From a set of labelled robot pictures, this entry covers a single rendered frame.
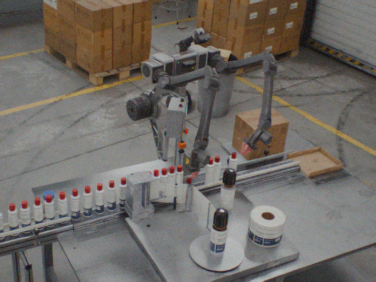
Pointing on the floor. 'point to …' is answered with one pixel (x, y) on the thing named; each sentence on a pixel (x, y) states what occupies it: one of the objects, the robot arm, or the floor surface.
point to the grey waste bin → (227, 80)
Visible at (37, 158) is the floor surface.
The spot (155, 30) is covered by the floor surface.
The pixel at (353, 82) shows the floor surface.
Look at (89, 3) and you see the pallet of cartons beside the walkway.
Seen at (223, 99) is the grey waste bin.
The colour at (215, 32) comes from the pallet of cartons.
